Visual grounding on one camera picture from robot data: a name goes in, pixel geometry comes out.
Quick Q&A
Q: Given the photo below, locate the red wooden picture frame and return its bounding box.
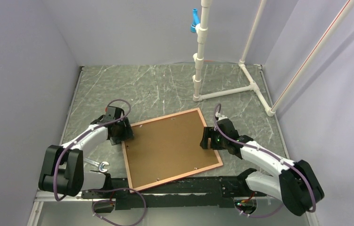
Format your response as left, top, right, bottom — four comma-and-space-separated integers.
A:
121, 107, 224, 193

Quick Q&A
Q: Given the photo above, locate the brown cardboard backing board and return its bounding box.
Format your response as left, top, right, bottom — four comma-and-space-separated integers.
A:
124, 110, 221, 189

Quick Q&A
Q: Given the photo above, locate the white PVC pipe stand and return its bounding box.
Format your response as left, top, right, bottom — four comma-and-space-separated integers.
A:
191, 0, 354, 118

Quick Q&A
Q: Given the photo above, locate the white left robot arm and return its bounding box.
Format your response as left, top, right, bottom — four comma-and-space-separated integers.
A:
38, 105, 133, 200

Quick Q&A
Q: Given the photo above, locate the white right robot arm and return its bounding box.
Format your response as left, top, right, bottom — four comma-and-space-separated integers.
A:
200, 116, 325, 216

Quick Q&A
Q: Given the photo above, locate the silver open-end wrench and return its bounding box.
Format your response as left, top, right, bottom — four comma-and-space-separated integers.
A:
84, 158, 109, 173

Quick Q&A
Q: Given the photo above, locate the blue pipe fitting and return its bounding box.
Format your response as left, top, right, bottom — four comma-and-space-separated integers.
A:
190, 8, 200, 33

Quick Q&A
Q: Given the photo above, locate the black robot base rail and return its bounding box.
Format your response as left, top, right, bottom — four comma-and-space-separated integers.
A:
76, 176, 267, 213

